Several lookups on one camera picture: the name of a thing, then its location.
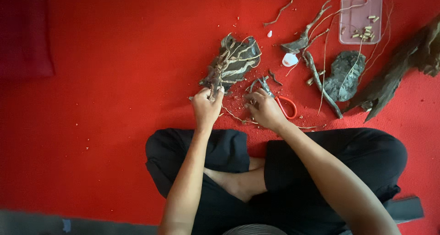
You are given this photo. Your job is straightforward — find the person's left hand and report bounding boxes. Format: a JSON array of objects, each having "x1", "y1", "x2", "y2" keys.
[{"x1": 191, "y1": 87, "x2": 225, "y2": 130}]

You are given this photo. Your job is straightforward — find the person's right hand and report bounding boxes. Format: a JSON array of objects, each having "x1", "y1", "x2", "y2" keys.
[{"x1": 244, "y1": 88, "x2": 289, "y2": 133}]

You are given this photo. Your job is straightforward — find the dark rock with attached roots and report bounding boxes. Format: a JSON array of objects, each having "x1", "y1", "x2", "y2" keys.
[{"x1": 199, "y1": 33, "x2": 262, "y2": 102}]

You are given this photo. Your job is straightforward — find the thin root strand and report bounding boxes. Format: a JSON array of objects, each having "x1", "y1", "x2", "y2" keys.
[{"x1": 220, "y1": 105, "x2": 259, "y2": 125}]

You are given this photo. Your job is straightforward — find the small dark twig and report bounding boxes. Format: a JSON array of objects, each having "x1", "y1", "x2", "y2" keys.
[{"x1": 268, "y1": 69, "x2": 283, "y2": 86}]

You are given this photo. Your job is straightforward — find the short pale wood stub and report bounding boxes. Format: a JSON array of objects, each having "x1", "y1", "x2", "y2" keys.
[{"x1": 305, "y1": 70, "x2": 326, "y2": 86}]

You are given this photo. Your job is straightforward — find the white glue bottle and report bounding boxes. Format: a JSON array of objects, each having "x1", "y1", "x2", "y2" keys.
[{"x1": 282, "y1": 53, "x2": 299, "y2": 67}]

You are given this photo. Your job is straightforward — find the long grey driftwood stick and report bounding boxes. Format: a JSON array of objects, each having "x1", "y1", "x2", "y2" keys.
[{"x1": 302, "y1": 51, "x2": 344, "y2": 119}]

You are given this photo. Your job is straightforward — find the person's black trousers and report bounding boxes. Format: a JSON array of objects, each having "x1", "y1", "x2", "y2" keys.
[{"x1": 145, "y1": 127, "x2": 408, "y2": 235}]

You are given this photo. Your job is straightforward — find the driftwood branch with flat base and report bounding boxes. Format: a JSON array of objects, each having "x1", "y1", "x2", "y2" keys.
[{"x1": 281, "y1": 0, "x2": 333, "y2": 54}]

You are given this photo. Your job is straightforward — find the person's bare foot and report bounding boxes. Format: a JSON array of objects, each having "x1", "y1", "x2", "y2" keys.
[{"x1": 203, "y1": 156, "x2": 268, "y2": 203}]

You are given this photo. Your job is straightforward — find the long thin pale root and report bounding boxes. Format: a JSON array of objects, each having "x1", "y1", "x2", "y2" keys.
[{"x1": 316, "y1": 3, "x2": 367, "y2": 116}]

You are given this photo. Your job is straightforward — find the grey lava rock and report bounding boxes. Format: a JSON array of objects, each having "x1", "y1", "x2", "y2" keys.
[{"x1": 323, "y1": 50, "x2": 366, "y2": 102}]

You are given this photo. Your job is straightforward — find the thin curved driftwood branch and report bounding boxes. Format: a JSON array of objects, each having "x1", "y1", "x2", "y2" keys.
[{"x1": 263, "y1": 0, "x2": 296, "y2": 27}]

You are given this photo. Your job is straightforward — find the large dark driftwood piece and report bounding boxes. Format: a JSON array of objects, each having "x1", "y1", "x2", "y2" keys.
[{"x1": 344, "y1": 14, "x2": 440, "y2": 123}]

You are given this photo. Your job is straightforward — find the clear pink plastic tray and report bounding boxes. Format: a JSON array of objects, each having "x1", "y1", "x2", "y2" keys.
[{"x1": 338, "y1": 0, "x2": 383, "y2": 45}]

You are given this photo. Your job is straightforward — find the pile of cut wood bits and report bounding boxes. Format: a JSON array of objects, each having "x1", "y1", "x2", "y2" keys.
[{"x1": 351, "y1": 15, "x2": 380, "y2": 42}]

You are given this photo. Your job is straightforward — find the bundle of thin wiry roots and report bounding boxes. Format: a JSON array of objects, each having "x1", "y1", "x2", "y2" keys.
[{"x1": 357, "y1": 0, "x2": 396, "y2": 82}]

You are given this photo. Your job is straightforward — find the flat black object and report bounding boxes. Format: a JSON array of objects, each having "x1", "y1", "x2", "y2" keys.
[{"x1": 384, "y1": 196, "x2": 425, "y2": 224}]

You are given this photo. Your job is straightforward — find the red-handled scissors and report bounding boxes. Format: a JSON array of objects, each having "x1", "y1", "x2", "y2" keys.
[{"x1": 248, "y1": 76, "x2": 298, "y2": 120}]

